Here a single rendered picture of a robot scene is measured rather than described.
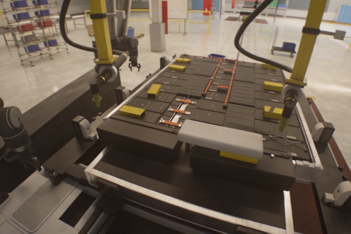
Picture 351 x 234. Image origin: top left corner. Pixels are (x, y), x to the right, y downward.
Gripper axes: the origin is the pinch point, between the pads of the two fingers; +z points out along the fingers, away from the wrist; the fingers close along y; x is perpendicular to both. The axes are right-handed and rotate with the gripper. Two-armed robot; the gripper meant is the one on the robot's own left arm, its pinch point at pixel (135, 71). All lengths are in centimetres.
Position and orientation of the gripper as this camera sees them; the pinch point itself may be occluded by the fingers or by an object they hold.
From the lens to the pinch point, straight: 230.7
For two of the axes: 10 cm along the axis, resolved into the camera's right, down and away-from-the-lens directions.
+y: -9.8, -1.0, 1.8
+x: -2.1, 4.9, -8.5
